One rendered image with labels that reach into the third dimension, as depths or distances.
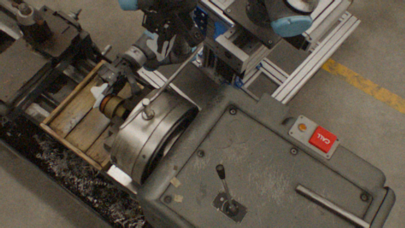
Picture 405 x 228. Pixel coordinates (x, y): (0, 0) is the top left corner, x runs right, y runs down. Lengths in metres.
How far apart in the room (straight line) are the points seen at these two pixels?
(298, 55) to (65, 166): 1.53
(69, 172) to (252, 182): 0.99
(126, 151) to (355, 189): 0.65
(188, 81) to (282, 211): 1.43
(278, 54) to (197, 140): 1.51
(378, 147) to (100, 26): 2.00
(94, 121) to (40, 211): 1.01
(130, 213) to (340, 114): 1.54
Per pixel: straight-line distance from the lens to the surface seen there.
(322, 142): 1.17
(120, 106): 1.33
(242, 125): 1.15
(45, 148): 1.94
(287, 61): 2.53
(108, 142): 1.27
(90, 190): 1.80
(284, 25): 1.21
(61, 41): 1.61
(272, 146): 1.14
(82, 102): 1.62
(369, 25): 3.16
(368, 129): 2.74
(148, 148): 1.15
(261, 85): 2.42
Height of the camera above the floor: 2.31
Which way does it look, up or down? 67 degrees down
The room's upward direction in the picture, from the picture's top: 6 degrees clockwise
